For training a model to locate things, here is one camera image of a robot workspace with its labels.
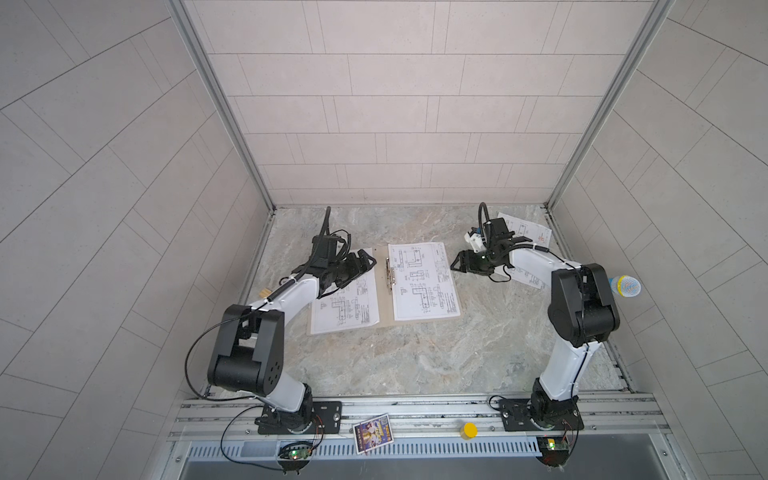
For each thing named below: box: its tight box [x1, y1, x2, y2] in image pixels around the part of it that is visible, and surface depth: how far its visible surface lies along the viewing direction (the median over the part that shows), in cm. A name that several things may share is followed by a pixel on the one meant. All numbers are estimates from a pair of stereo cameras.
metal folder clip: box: [386, 257, 397, 292], surface depth 97 cm
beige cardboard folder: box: [307, 244, 462, 336], surface depth 90 cm
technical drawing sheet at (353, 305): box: [310, 248, 380, 335], surface depth 91 cm
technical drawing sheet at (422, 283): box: [388, 242, 461, 321], surface depth 97 cm
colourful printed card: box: [352, 412, 394, 455], surface depth 69 cm
